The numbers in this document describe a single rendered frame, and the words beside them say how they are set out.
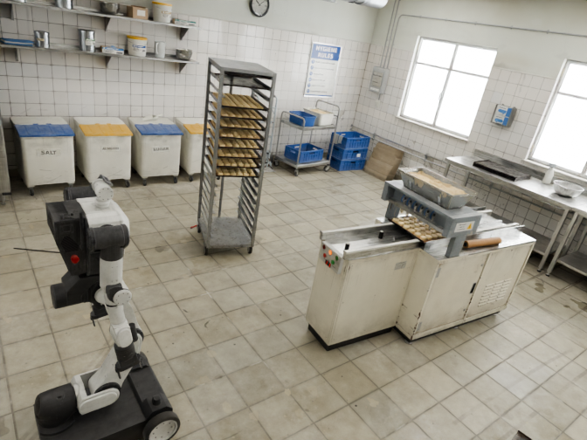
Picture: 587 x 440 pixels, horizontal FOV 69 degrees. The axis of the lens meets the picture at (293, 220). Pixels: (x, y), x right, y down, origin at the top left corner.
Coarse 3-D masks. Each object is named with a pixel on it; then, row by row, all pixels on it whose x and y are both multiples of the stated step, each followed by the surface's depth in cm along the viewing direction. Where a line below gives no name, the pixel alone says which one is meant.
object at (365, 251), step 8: (504, 224) 382; (512, 224) 385; (408, 240) 320; (416, 240) 322; (360, 248) 296; (368, 248) 298; (376, 248) 301; (384, 248) 306; (392, 248) 310; (400, 248) 315; (408, 248) 320; (344, 256) 289; (352, 256) 291; (360, 256) 296
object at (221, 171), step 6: (210, 156) 432; (210, 162) 421; (216, 168) 402; (222, 168) 405; (228, 168) 408; (234, 168) 413; (240, 168) 415; (246, 168) 418; (216, 174) 395; (222, 174) 393; (228, 174) 395; (234, 174) 397; (240, 174) 399; (246, 174) 402; (252, 174) 404
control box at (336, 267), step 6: (330, 246) 304; (324, 252) 308; (336, 252) 297; (324, 258) 309; (330, 258) 303; (342, 258) 294; (330, 264) 303; (336, 264) 297; (342, 264) 296; (336, 270) 298
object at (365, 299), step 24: (336, 240) 314; (360, 240) 321; (384, 240) 327; (360, 264) 298; (384, 264) 312; (408, 264) 327; (312, 288) 333; (336, 288) 305; (360, 288) 310; (384, 288) 325; (312, 312) 336; (336, 312) 309; (360, 312) 323; (384, 312) 340; (336, 336) 321; (360, 336) 343
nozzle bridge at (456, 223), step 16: (384, 192) 353; (400, 192) 349; (400, 208) 344; (432, 208) 312; (464, 208) 320; (432, 224) 317; (448, 224) 301; (464, 224) 307; (464, 240) 317; (448, 256) 316
